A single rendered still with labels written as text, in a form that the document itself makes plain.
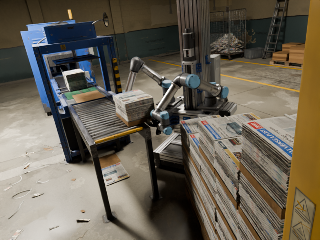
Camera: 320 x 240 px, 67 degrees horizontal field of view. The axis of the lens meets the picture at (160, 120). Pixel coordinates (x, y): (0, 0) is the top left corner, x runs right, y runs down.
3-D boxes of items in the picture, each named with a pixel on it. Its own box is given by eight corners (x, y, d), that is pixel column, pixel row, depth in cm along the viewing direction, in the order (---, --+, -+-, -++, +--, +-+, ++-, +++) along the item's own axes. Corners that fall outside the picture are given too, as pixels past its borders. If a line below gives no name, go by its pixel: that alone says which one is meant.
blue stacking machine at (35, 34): (105, 103, 573) (85, 6, 494) (46, 117, 523) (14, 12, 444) (91, 90, 699) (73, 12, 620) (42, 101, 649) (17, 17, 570)
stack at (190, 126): (220, 187, 255) (219, 113, 223) (295, 306, 148) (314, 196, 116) (185, 194, 251) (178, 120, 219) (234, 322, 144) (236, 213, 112)
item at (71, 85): (88, 87, 389) (85, 71, 379) (69, 91, 377) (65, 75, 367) (84, 83, 420) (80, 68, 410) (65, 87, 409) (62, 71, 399)
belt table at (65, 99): (113, 101, 338) (112, 95, 334) (65, 113, 313) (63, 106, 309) (100, 91, 396) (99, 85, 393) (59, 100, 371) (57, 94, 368)
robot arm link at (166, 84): (163, 95, 267) (161, 83, 262) (162, 91, 279) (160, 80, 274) (174, 93, 267) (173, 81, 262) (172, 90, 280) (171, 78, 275)
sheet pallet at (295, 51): (324, 64, 696) (327, 43, 674) (305, 69, 664) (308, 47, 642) (286, 60, 797) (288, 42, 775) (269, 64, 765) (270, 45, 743)
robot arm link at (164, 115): (155, 111, 206) (156, 123, 211) (163, 115, 198) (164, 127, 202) (163, 109, 210) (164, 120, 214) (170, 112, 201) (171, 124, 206)
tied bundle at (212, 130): (250, 141, 171) (252, 111, 162) (275, 164, 144) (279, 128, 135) (198, 151, 166) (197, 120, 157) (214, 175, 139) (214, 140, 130)
